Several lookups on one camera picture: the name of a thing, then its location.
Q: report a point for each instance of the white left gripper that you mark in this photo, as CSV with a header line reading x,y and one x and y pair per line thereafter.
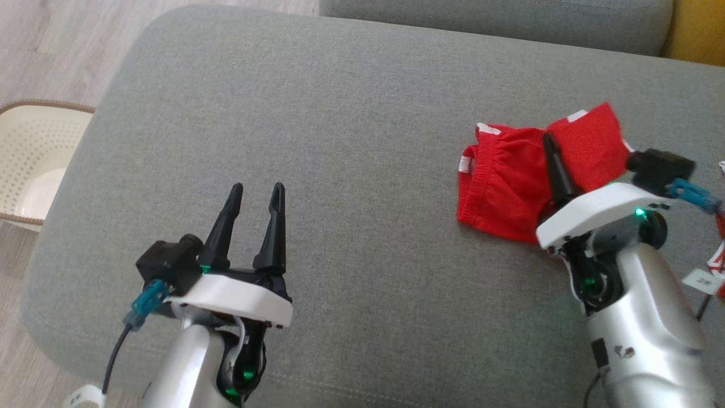
x,y
238,297

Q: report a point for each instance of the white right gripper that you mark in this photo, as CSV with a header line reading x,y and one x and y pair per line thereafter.
x,y
595,212

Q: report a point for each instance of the red shorts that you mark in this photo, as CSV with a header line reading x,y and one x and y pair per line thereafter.
x,y
504,192

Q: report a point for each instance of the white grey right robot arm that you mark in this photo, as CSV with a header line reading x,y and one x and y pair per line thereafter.
x,y
640,328

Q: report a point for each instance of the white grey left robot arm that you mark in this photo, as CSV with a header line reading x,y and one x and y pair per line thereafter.
x,y
181,368

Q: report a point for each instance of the large grey sofa seat cushion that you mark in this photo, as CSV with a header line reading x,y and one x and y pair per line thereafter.
x,y
368,226

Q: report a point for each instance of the small grey sofa cushion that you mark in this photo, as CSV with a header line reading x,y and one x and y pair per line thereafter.
x,y
481,22

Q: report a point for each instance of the red white striped cloth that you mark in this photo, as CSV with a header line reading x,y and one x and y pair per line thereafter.
x,y
720,249

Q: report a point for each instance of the large yellow sofa back cushion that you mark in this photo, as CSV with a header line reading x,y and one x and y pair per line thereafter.
x,y
699,31

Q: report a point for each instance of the cream perforated laundry basket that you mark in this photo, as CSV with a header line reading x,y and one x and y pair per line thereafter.
x,y
34,153

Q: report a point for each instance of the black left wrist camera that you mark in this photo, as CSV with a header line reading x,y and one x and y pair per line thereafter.
x,y
167,263

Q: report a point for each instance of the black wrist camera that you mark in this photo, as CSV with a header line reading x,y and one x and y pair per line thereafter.
x,y
660,167
167,263

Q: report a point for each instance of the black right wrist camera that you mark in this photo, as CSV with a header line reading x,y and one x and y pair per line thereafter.
x,y
660,167

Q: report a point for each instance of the blue left camera connector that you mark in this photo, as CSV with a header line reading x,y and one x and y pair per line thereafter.
x,y
144,303

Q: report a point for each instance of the blue camera connector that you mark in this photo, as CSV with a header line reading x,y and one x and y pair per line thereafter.
x,y
144,303
694,194

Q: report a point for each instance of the blue right camera connector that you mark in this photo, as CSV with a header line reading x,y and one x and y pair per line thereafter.
x,y
694,194

